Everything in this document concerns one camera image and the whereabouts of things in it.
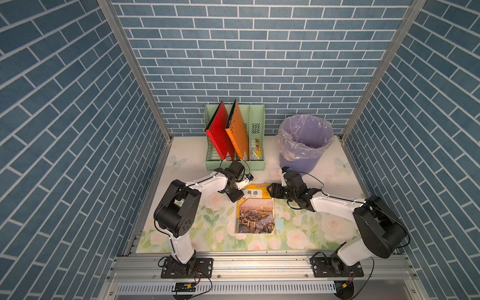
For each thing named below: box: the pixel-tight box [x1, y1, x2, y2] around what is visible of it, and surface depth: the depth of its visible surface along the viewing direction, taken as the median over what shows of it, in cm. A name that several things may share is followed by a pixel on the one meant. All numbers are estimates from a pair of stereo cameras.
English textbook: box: [235, 183, 275, 235], surface depth 89 cm
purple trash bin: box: [277, 113, 335, 174], surface depth 93 cm
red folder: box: [204, 100, 236, 161], surface depth 89 cm
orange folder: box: [225, 99, 250, 161], surface depth 94 cm
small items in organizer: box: [251, 137, 261, 160], surface depth 115 cm
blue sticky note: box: [274, 218, 285, 230], surface depth 87 cm
